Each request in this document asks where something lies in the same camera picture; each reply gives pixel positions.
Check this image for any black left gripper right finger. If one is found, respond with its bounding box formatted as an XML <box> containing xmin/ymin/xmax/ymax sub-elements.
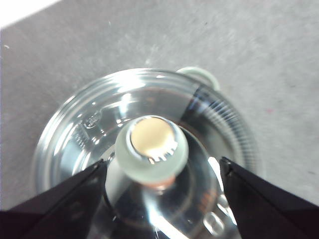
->
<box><xmin>219</xmin><ymin>156</ymin><xmax>319</xmax><ymax>239</ymax></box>

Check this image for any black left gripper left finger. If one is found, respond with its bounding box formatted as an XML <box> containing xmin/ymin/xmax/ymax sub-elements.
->
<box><xmin>0</xmin><ymin>159</ymin><xmax>109</xmax><ymax>239</ymax></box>

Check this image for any glass lid with green knob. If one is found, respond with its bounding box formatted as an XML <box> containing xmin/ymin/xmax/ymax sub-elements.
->
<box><xmin>32</xmin><ymin>68</ymin><xmax>261</xmax><ymax>239</ymax></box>

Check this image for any green electric cooking pot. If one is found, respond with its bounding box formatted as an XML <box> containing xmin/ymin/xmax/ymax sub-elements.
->
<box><xmin>175</xmin><ymin>66</ymin><xmax>221</xmax><ymax>92</ymax></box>

